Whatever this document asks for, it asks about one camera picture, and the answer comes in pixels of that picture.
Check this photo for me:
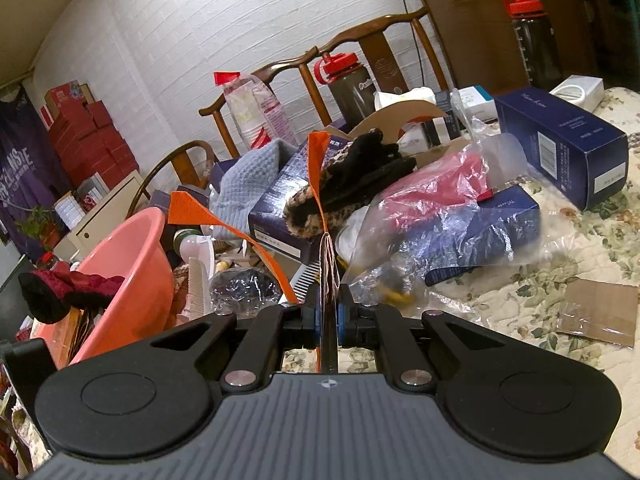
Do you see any wooden armchair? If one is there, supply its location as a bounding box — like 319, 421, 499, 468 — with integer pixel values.
199, 7, 451, 158
134, 140, 221, 216

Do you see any purple printed banner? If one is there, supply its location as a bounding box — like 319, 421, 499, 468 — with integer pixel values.
0, 85, 71, 261

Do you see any purple box white label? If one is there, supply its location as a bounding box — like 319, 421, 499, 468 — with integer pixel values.
248, 140, 351, 263

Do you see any stack of red boxes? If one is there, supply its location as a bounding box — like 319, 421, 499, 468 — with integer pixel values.
44, 80, 141, 191

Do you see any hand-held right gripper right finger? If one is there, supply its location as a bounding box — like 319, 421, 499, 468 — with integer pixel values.
336, 285, 506, 391

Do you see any pink plastic basin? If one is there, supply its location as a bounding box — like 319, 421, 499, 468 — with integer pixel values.
37, 206, 173, 366

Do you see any white teal box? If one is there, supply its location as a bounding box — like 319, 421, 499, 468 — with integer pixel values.
457, 85, 498, 123

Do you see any potted green plant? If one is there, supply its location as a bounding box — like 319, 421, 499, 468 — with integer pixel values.
17, 205, 66, 251

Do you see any wooden door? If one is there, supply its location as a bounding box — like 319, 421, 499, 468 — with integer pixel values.
404, 0, 596, 91

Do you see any white charger box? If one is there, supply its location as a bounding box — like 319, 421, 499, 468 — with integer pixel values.
549, 75, 605, 113

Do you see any cream cabinet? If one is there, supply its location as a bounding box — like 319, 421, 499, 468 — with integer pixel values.
52, 170, 146, 263

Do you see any maroon padded glove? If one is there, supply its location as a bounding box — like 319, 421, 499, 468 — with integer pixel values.
19, 260, 126, 325

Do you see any grey knitted hat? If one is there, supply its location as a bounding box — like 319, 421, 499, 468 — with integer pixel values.
215, 139, 301, 241

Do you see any dark blue long box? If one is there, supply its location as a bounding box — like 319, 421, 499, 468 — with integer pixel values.
492, 85, 630, 211

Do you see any white plastic comb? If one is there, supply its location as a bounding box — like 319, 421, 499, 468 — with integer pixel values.
291, 261, 322, 292

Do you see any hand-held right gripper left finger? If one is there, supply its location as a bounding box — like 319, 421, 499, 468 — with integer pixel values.
147, 285, 323, 395

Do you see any clear plastic bag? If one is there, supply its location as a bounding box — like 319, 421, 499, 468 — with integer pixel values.
337, 132, 546, 306

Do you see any dark bottle red lid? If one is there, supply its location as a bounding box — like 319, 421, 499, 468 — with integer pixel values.
504, 0, 563, 92
313, 52, 378, 126

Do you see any white long-handled scrub brush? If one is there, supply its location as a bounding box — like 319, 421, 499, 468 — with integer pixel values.
186, 255, 218, 321

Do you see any clear bag of black items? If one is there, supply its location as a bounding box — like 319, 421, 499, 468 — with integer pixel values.
209, 267, 281, 318

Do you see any curved brown cardboard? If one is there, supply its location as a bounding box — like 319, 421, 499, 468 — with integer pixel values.
350, 99, 456, 161

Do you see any bag of paper cups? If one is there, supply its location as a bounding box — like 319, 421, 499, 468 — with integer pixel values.
214, 71, 298, 151

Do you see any white plastic bag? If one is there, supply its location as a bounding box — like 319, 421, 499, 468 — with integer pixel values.
374, 87, 436, 111

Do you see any green white can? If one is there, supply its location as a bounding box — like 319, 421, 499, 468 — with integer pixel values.
172, 227, 216, 263

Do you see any small dark box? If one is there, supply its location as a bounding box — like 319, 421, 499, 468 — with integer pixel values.
420, 91, 463, 146

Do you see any dark purple carton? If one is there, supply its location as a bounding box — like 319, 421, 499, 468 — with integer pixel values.
209, 157, 241, 196

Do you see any flat brown cardboard sheet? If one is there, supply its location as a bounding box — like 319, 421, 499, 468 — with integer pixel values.
556, 277, 640, 348

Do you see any floral quilted tablecloth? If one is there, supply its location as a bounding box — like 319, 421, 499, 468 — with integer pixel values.
280, 87, 640, 466

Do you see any leopard print fabric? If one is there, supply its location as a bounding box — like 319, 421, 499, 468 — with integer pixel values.
282, 129, 417, 240

